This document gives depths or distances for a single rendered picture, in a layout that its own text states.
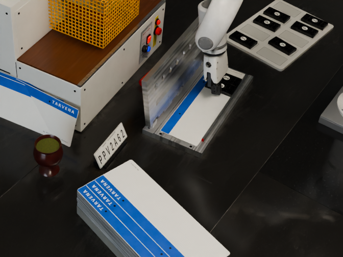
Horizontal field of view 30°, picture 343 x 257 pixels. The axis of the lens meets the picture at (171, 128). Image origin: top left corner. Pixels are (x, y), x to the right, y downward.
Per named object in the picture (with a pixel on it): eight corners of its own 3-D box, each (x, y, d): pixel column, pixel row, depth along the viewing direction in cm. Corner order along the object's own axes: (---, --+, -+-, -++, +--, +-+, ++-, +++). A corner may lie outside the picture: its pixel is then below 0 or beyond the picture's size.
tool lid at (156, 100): (146, 81, 188) (141, 80, 189) (150, 131, 200) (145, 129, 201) (207, 11, 217) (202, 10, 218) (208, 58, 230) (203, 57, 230)
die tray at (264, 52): (280, 72, 232) (281, 70, 231) (221, 39, 243) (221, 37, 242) (334, 28, 256) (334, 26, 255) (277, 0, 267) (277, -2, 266)
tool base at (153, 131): (200, 158, 197) (202, 150, 195) (142, 133, 203) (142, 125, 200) (252, 81, 227) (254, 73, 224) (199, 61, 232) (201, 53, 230)
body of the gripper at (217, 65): (218, 56, 200) (219, 86, 207) (230, 40, 206) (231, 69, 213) (196, 52, 203) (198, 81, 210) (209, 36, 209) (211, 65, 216)
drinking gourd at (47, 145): (39, 184, 184) (37, 157, 176) (30, 163, 189) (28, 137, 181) (68, 176, 187) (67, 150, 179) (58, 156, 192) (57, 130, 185)
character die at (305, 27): (312, 38, 248) (313, 35, 247) (290, 28, 251) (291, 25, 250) (318, 32, 251) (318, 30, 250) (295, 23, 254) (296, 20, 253)
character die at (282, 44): (288, 55, 238) (289, 53, 237) (267, 43, 242) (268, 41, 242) (296, 50, 241) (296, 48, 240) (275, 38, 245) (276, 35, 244)
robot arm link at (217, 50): (219, 50, 198) (220, 58, 200) (230, 36, 204) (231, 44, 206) (195, 46, 202) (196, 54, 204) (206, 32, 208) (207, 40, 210)
